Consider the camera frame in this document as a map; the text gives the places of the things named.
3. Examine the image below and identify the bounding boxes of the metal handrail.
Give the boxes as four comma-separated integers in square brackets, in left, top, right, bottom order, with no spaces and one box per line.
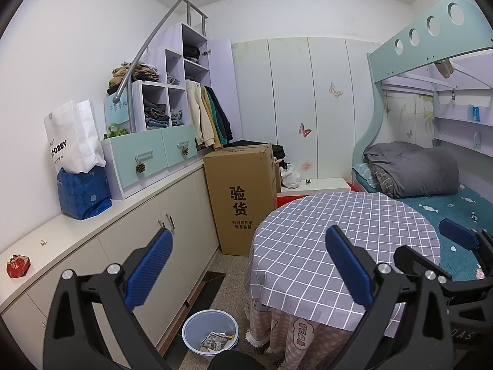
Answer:
[113,0,209,135]

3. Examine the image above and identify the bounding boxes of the teal sign board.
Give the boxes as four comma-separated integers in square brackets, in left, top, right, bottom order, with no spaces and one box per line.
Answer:
[104,92,131,132]

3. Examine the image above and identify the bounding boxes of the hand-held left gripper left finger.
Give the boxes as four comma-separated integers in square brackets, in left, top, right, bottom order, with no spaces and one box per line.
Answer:
[42,228,174,370]

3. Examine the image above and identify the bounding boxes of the teal drawer unit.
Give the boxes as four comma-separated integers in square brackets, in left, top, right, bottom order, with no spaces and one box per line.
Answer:
[101,123,198,201]

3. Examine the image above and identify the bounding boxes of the blue bag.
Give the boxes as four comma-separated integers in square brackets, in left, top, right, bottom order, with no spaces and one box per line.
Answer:
[57,166,112,220]

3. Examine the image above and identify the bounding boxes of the purple bed wall shelf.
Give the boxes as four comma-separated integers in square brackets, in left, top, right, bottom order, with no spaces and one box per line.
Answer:
[381,77,493,151]

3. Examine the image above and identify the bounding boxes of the teal bunk bed frame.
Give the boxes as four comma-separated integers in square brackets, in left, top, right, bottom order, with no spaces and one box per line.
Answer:
[350,0,493,201]

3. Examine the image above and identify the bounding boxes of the large cardboard box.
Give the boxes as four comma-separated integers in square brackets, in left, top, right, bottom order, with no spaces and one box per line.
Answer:
[203,143,277,257]

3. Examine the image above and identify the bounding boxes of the grey checked tablecloth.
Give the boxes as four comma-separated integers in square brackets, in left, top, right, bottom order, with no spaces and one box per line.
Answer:
[246,191,442,340]

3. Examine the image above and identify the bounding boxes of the yellow garment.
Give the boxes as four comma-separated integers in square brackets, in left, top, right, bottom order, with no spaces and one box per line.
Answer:
[202,87,224,149]

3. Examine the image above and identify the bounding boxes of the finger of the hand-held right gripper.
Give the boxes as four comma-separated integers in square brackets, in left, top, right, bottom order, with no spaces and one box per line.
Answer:
[439,218,493,267]
[393,244,455,294]

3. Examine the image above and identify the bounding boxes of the white plastic bag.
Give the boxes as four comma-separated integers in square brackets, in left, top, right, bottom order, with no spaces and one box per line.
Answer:
[281,164,302,189]

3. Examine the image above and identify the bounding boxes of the blue plastic bin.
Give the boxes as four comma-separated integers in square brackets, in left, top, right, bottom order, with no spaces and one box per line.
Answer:
[182,310,239,355]

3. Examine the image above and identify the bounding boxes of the white wardrobe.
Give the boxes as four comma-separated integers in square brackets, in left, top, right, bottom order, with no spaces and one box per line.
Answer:
[231,36,380,186]

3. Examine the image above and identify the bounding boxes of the grey duvet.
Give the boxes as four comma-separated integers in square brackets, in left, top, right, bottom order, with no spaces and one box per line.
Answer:
[363,141,460,199]

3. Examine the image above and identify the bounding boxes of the beige hanging object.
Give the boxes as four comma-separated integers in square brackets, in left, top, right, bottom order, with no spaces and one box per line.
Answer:
[435,58,455,78]

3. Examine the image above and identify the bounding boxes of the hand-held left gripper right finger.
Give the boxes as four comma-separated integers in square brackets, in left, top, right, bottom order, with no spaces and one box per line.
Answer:
[308,224,457,370]

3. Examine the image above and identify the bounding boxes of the low beige cabinet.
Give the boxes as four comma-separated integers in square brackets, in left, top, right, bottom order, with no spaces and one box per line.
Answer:
[0,158,220,370]

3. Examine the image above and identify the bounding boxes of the white paper bag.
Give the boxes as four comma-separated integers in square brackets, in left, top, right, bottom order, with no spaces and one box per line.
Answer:
[43,99,106,174]

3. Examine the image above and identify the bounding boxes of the purple shelf unit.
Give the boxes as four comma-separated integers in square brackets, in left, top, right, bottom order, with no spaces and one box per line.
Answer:
[131,22,242,151]

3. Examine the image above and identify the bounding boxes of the green garment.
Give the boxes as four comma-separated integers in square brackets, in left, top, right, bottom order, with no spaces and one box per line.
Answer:
[208,88,229,147]

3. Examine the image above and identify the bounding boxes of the red candy packet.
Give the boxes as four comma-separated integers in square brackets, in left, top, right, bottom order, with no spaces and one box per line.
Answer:
[6,255,31,279]

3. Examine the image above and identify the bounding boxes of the cream jacket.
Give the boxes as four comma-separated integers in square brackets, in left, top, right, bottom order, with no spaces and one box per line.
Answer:
[186,80,216,149]

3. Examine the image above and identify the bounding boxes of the dark folded clothes stack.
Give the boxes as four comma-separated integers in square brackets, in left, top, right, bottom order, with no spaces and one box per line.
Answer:
[143,100,170,129]

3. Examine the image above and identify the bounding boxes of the pink patterned table skirt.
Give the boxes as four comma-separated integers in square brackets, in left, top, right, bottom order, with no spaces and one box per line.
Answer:
[246,297,401,370]

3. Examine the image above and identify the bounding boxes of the black coat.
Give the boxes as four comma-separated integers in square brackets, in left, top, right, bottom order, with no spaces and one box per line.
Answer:
[204,85,235,143]

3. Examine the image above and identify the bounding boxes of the white step platform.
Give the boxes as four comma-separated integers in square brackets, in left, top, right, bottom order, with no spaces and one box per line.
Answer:
[279,177,351,197]

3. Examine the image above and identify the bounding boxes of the red mat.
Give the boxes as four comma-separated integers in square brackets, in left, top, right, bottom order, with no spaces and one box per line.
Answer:
[276,180,353,208]

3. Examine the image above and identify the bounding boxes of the green plant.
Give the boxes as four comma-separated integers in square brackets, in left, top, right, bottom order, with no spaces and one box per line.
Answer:
[103,123,129,139]

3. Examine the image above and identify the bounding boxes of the blue checked pillow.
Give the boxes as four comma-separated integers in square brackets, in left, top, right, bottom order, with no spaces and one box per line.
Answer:
[353,162,376,191]

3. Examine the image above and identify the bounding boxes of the black clothes pile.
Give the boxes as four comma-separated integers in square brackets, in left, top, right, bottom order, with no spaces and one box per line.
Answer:
[231,140,287,170]

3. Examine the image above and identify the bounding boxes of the brown folded clothes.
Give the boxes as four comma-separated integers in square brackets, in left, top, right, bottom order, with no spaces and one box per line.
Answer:
[107,62,160,95]

